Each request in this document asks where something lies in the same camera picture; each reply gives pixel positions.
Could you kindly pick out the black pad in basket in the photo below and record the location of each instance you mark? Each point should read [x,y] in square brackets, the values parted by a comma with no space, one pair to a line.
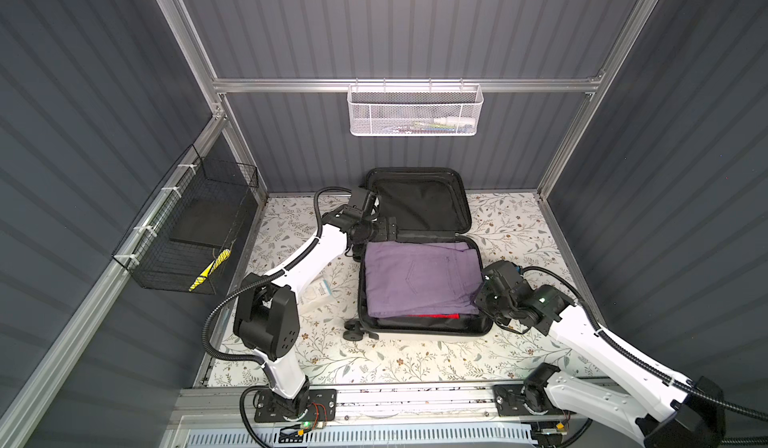
[204,223]

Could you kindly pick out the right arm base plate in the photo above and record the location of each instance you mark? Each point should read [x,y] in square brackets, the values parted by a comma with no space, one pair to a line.
[510,402]

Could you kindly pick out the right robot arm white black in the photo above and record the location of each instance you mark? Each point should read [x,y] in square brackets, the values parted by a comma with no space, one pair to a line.
[655,407]

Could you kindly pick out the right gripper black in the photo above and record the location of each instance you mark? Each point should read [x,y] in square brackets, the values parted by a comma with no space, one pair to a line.
[479,297]

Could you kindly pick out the floral table mat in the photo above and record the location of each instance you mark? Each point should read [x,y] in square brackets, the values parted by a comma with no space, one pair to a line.
[505,226]

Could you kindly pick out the white ventilation grille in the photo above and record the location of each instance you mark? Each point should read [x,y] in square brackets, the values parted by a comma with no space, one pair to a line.
[508,435]

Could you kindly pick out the small white packet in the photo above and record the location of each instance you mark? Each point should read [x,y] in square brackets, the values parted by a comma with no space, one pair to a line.
[320,289]

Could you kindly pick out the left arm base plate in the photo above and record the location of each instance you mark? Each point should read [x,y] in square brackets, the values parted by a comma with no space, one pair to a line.
[312,405]

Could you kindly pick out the red t-shirt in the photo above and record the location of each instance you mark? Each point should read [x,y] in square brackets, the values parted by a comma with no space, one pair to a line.
[436,316]

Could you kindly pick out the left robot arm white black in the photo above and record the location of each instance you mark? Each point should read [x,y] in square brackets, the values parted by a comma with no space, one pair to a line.
[267,319]

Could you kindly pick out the white wire basket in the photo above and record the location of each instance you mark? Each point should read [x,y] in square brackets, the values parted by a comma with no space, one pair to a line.
[430,110]

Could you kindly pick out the yellow black striped item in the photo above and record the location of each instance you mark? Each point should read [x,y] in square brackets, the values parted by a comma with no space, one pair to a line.
[210,269]

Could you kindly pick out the purple jeans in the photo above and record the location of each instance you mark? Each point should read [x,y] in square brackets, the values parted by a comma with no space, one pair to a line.
[421,278]

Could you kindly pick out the black wire basket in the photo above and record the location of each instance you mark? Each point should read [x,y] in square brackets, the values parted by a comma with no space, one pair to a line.
[154,261]

